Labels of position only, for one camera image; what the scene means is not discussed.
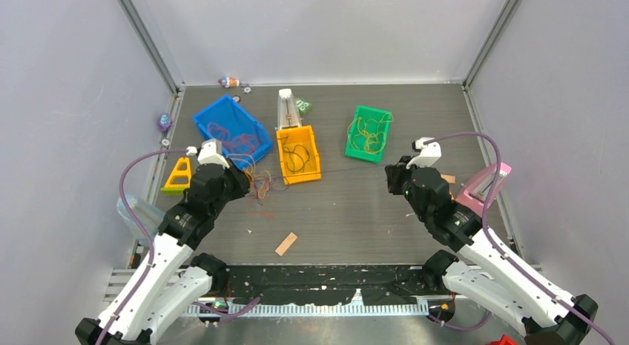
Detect yellow cable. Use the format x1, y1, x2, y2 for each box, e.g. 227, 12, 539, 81
346, 112, 394, 154

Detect red object bottom edge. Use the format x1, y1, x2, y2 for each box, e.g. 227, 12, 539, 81
487, 335, 518, 345

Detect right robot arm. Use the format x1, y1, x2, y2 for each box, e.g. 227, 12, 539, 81
384, 156, 599, 344

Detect white metronome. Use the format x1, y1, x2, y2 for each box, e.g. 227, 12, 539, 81
277, 88, 302, 130

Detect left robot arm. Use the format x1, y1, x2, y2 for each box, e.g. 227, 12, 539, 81
75, 159, 249, 344

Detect purple lotus toy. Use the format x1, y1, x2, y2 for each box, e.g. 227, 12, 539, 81
157, 113, 173, 133

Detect tan wooden block right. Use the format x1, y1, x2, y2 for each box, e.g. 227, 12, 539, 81
441, 174, 456, 184

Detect dark purple cable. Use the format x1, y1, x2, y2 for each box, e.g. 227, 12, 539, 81
270, 136, 394, 183

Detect tan wooden block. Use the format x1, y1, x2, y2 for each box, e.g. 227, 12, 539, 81
274, 232, 298, 257
441, 174, 456, 184

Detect red orange cable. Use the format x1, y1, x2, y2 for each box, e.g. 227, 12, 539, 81
206, 120, 261, 160

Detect orange plastic bin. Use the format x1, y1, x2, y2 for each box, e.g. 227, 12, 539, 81
276, 125, 322, 185

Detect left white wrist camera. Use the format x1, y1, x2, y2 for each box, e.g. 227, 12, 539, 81
185, 138, 230, 169

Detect clear blue plastic bag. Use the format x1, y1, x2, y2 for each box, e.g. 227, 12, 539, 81
116, 194, 165, 247

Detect pink metronome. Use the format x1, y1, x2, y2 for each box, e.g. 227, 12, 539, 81
455, 162, 512, 217

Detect green plastic bin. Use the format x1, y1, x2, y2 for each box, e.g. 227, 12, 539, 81
344, 105, 394, 163

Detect yellow triangle block left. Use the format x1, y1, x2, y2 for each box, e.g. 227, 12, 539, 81
160, 157, 192, 195

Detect orange purple cables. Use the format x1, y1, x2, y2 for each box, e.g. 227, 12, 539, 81
240, 153, 276, 220

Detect blue plastic bin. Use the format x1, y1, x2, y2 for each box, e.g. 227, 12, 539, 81
191, 94, 272, 169

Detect clown figurine toy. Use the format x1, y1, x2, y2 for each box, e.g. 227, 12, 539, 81
217, 76, 241, 88

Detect green owl toy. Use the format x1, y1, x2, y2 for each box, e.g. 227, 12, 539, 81
295, 98, 312, 116

